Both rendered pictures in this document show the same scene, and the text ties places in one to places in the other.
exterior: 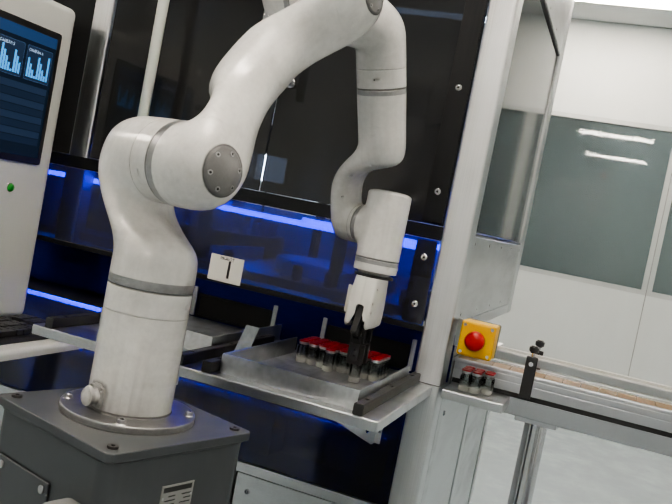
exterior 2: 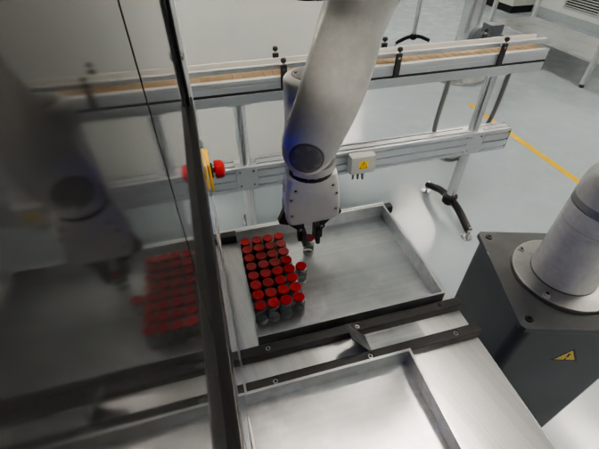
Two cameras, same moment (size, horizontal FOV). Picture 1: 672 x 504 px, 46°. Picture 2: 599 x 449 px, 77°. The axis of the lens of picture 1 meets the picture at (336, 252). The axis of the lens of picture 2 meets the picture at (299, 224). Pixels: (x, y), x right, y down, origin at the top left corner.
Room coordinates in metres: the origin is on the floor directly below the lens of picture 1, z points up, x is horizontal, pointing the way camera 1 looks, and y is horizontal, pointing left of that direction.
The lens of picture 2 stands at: (1.85, 0.35, 1.46)
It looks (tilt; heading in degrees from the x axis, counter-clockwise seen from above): 42 degrees down; 236
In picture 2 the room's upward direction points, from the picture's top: straight up
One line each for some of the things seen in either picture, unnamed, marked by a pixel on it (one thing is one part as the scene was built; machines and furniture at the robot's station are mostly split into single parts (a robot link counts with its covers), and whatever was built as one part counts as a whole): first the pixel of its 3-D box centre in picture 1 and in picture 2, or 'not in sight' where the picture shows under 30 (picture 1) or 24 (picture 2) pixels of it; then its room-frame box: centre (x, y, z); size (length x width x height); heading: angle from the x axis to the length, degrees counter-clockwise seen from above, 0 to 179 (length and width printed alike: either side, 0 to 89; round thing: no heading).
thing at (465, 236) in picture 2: not in sight; (447, 203); (0.17, -0.56, 0.07); 0.50 x 0.08 x 0.14; 71
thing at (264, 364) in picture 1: (321, 369); (331, 265); (1.52, -0.02, 0.90); 0.34 x 0.26 x 0.04; 161
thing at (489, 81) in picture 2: not in sight; (467, 145); (0.17, -0.56, 0.46); 0.09 x 0.09 x 0.77; 71
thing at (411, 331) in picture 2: (235, 343); (387, 330); (1.54, 0.16, 0.91); 0.14 x 0.03 x 0.06; 161
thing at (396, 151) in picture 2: not in sight; (359, 156); (0.74, -0.75, 0.49); 1.60 x 0.08 x 0.12; 161
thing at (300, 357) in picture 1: (337, 360); (288, 271); (1.61, -0.05, 0.90); 0.18 x 0.02 x 0.05; 71
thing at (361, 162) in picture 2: not in sight; (361, 162); (0.78, -0.70, 0.50); 0.12 x 0.05 x 0.09; 161
